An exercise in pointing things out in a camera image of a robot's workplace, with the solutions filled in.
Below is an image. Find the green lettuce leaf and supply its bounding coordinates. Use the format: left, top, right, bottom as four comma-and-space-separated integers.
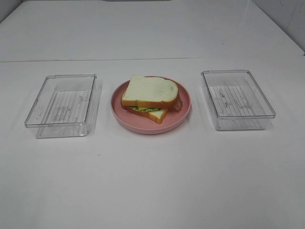
130, 106, 161, 112

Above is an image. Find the white bread slice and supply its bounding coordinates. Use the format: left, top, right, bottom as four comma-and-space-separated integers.
123, 106, 168, 124
122, 75, 179, 108

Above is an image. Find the red bacon strip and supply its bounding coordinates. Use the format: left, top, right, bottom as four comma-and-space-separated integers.
173, 99, 183, 112

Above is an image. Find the yellow cheese slice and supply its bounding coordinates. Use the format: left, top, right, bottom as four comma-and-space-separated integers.
137, 106, 149, 112

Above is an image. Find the pink round plate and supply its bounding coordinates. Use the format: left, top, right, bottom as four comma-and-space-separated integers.
111, 76, 191, 135

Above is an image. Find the clear plastic right container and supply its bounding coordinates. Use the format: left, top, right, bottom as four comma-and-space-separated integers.
201, 70, 276, 131

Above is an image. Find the clear plastic container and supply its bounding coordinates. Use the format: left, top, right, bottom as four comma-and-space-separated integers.
201, 70, 276, 131
24, 73, 99, 139

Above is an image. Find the clear plastic left container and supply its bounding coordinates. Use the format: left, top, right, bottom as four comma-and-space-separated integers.
24, 73, 99, 139

